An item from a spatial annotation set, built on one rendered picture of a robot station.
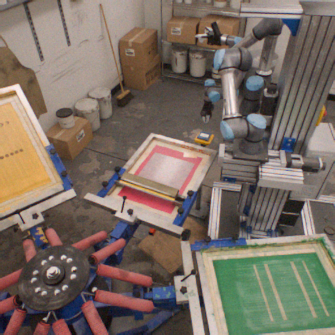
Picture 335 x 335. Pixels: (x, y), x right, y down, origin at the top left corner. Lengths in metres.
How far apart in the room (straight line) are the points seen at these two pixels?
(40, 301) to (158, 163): 1.33
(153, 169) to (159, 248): 0.94
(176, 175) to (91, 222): 1.31
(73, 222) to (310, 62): 2.53
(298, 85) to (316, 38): 0.27
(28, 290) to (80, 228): 1.83
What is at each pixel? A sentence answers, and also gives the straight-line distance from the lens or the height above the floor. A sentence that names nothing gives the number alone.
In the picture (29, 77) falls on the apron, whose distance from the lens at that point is 3.74.
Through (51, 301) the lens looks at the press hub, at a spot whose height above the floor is 1.31.
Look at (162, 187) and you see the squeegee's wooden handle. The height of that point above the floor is 1.06.
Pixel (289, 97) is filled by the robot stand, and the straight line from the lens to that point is 2.00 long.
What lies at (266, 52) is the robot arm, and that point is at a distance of 2.35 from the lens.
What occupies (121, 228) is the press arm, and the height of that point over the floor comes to 1.04.
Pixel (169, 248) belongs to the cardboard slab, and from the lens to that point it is 2.93.
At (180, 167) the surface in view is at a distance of 2.28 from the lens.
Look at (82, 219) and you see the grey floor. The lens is 3.28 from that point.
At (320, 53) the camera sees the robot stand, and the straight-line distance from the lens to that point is 1.91.
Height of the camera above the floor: 2.51
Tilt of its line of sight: 44 degrees down
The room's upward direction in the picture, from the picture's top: 1 degrees counter-clockwise
